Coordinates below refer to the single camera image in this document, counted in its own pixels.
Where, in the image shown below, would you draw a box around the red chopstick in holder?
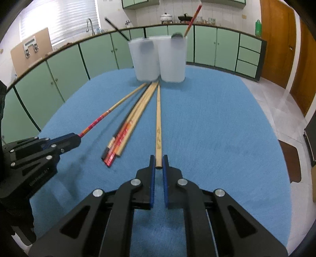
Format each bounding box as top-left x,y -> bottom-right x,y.
183,3 -> 202,38

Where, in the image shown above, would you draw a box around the white plastic holder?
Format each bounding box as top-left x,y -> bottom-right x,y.
128,38 -> 160,81
158,33 -> 187,83

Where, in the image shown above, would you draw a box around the brown wooden stool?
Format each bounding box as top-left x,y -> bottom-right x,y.
279,140 -> 302,183

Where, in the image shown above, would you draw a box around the plain bamboo chopstick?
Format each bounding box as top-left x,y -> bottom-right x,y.
115,81 -> 159,156
155,85 -> 162,169

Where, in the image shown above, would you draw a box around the left white plastic holder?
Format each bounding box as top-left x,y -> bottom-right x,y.
128,38 -> 160,81

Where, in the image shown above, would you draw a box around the black chopstick on table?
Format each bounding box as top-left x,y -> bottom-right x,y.
101,85 -> 149,161

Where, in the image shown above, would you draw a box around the black chopstick in holder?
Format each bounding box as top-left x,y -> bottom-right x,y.
104,17 -> 130,42

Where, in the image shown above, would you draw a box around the green lower kitchen cabinets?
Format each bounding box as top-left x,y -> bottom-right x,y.
1,24 -> 267,144

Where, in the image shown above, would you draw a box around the right white plastic holder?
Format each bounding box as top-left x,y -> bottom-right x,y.
158,33 -> 187,83

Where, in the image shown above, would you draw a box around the white window blind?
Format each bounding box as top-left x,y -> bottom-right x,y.
19,0 -> 100,45

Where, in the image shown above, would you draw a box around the black wok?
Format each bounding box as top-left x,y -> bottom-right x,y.
178,13 -> 192,23

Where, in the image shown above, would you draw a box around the chrome sink faucet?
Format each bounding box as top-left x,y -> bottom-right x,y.
86,18 -> 95,36

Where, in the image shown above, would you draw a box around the white cooking pot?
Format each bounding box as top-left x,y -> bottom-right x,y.
160,12 -> 173,24

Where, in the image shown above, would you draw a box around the green plastic bottle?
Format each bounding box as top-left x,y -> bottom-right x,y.
255,20 -> 262,38

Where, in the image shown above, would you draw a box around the dark cabinet at right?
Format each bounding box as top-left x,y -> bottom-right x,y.
303,115 -> 316,166

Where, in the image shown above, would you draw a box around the brown wooden door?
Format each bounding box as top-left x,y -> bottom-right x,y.
260,0 -> 296,88
290,19 -> 316,116

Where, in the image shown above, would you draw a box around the blue table cloth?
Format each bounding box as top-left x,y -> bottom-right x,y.
29,66 -> 293,257

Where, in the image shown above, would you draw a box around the cardboard board with handles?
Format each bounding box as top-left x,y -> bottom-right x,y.
11,28 -> 53,77

